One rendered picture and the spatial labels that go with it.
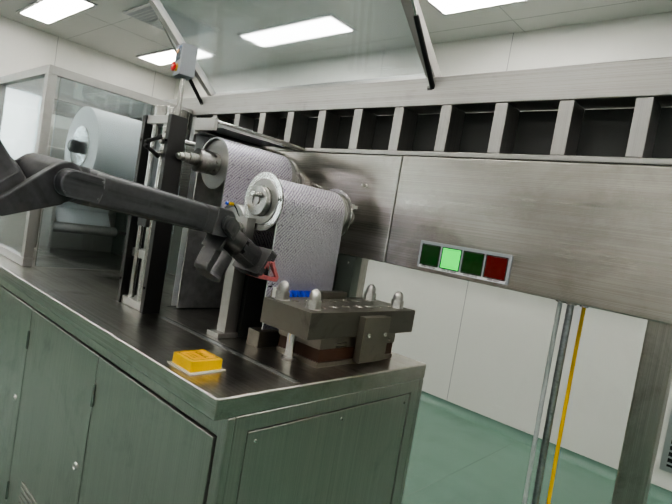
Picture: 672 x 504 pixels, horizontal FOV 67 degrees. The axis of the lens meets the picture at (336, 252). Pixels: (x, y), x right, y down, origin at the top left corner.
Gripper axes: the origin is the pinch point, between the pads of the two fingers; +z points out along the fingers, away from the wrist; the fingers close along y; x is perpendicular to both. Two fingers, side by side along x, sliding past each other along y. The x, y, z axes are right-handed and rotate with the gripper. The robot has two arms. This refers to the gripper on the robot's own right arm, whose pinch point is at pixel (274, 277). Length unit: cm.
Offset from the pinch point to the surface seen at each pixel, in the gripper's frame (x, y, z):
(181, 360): -27.5, 9.8, -17.6
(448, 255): 25.6, 29.2, 20.0
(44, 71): 32, -107, -46
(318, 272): 9.0, 0.3, 12.1
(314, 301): -3.1, 17.5, -1.6
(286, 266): 4.1, 0.2, 1.3
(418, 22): 69, 15, -16
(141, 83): 236, -557, 119
